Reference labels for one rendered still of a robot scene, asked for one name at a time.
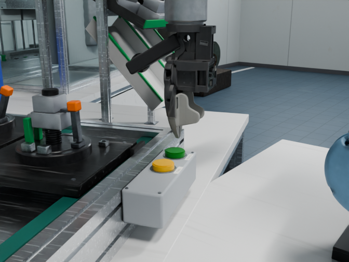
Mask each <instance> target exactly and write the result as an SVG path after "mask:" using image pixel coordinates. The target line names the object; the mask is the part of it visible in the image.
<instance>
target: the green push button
mask: <svg viewBox="0 0 349 262"><path fill-rule="evenodd" d="M165 156H166V157H168V158H173V159H177V158H182V157H184V156H185V150H184V149H183V148H180V147H170V148H167V149H166V150H165Z"/></svg>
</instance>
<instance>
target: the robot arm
mask: <svg viewBox="0 0 349 262"><path fill-rule="evenodd" d="M207 7H208V0H165V21H167V22H168V23H166V31H167V32H177V33H175V34H172V35H171V36H169V37H167V38H166V39H164V40H163V41H161V42H159V43H158V44H156V45H154V46H153V47H151V48H150V49H148V50H146V51H145V52H143V53H137V54H135V55H134V56H133V57H132V59H131V60H130V61H128V62H127V63H126V67H127V69H128V71H129V73H130V74H135V73H137V72H138V73H143V72H145V71H147V70H148V69H149V67H150V65H152V64H153V63H155V62H157V61H158V60H160V59H161V58H163V57H165V56H167V55H168V54H170V53H172V52H173V51H175V50H177V49H178V48H180V49H179V50H177V51H175V52H174V53H173V54H171V55H169V56H167V57H166V64H165V67H164V85H165V86H164V101H165V108H166V114H167V117H168V122H169V125H170V128H171V130H172V132H173V134H174V136H175V137H176V138H180V136H181V132H182V126H183V125H189V124H195V123H197V122H199V120H200V119H201V118H202V117H203V116H204V114H205V111H204V109H203V108H202V107H200V106H199V105H197V104H196V103H195V102H194V94H193V93H199V92H205V93H207V92H208V91H209V90H211V89H212V88H213V87H214V86H216V81H217V56H216V54H214V53H213V37H214V34H215V33H216V25H206V24H204V22H206V21H207ZM188 35H189V37H190V40H188V38H187V36H188ZM213 55H214V57H213ZM324 172H325V178H326V182H327V185H328V186H329V187H330V189H331V191H332V194H333V196H334V197H335V199H336V200H337V201H338V202H339V203H340V204H341V205H342V206H343V207H344V208H345V209H346V210H347V211H349V131H348V133H346V134H344V135H342V136H341V137H339V138H338V139H337V140H336V141H335V142H334V144H333V145H332V146H331V147H330V149H329V151H328V152H327V155H326V158H325V164H324Z"/></svg>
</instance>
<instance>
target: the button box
mask: <svg viewBox="0 0 349 262"><path fill-rule="evenodd" d="M165 150H166V149H164V150H163V151H162V152H161V153H160V154H159V155H158V156H157V157H156V158H155V159H154V160H153V161H152V162H151V163H150V164H149V165H148V166H147V167H146V168H145V169H144V170H142V171H141V172H140V173H139V174H138V175H137V176H136V177H135V178H134V179H133V180H132V181H131V182H130V183H129V184H128V185H127V186H126V187H125V188H124V189H123V190H122V204H123V222H124V223H128V224H134V225H141V226H147V227H153V228H159V229H162V228H163V227H164V226H165V224H166V223H167V221H168V220H169V218H170V217H171V215H172V214H173V212H174V211H175V209H176V208H177V206H178V205H179V203H180V202H181V200H182V199H183V197H184V196H185V194H186V193H187V191H188V190H189V188H190V187H191V185H192V184H193V182H194V181H195V179H196V152H193V151H192V152H188V151H186V152H185V156H184V157H182V158H177V159H173V158H168V157H166V156H165ZM158 159H169V160H172V161H173V162H174V169H173V170H171V171H168V172H158V171H155V170H153V169H152V163H153V162H154V161H155V160H158Z"/></svg>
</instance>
